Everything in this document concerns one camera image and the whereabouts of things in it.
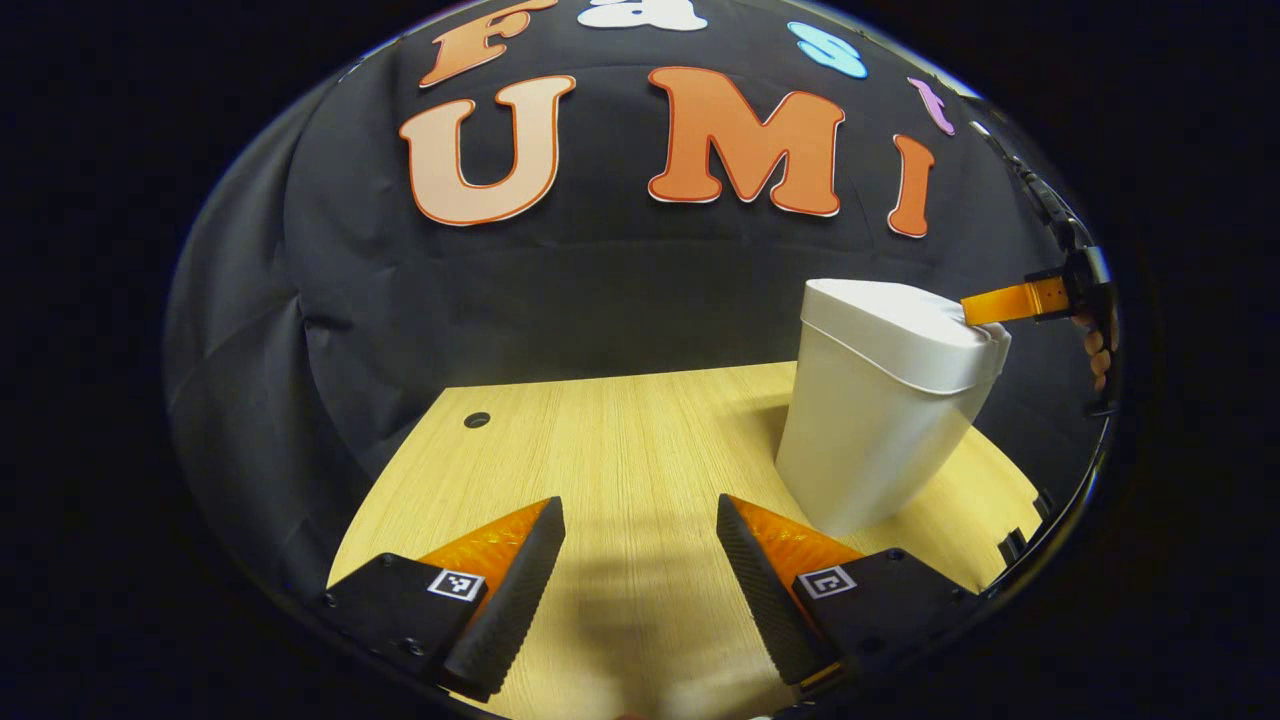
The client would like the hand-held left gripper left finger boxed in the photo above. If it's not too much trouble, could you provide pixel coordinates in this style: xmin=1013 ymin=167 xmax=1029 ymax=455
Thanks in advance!
xmin=320 ymin=497 xmax=567 ymax=703

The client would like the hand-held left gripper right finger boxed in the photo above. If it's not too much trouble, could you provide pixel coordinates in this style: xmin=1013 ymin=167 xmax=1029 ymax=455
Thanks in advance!
xmin=716 ymin=493 xmax=986 ymax=696

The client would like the white desktop garbage bin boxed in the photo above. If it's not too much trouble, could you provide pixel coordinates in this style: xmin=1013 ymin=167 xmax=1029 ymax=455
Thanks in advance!
xmin=775 ymin=278 xmax=1013 ymax=538

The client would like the wooden desktop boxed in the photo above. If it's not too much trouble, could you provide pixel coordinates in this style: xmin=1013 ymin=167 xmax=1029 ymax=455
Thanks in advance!
xmin=328 ymin=360 xmax=1047 ymax=720

